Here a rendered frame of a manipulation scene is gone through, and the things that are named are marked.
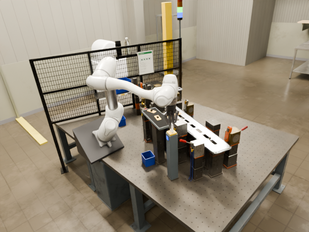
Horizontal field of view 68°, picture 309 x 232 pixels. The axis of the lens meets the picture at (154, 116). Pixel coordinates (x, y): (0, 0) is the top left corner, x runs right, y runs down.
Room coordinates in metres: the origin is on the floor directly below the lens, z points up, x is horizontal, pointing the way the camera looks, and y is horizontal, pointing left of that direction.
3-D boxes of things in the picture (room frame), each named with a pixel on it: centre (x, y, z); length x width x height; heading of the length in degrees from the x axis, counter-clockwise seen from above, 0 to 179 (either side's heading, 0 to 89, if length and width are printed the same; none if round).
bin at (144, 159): (1.71, 0.08, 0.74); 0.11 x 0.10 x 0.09; 23
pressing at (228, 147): (2.06, -0.25, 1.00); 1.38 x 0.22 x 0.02; 23
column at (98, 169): (2.00, 0.53, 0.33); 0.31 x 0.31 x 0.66; 42
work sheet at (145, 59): (3.05, 0.07, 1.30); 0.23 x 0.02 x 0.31; 113
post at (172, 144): (1.50, -0.12, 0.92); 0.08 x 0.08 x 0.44; 23
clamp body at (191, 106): (2.21, -0.39, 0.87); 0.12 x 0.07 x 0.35; 113
